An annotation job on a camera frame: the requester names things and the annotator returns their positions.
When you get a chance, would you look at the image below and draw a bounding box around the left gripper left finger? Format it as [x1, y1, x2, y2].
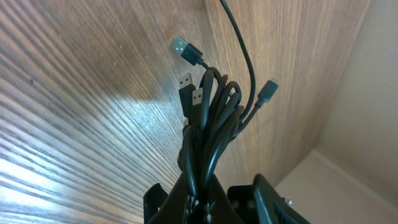
[143, 175, 243, 224]

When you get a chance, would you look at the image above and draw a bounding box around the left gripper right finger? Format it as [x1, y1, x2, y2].
[227, 174, 309, 224]

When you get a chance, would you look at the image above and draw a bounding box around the black usb cable bundle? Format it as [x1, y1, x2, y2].
[169, 35, 280, 200]

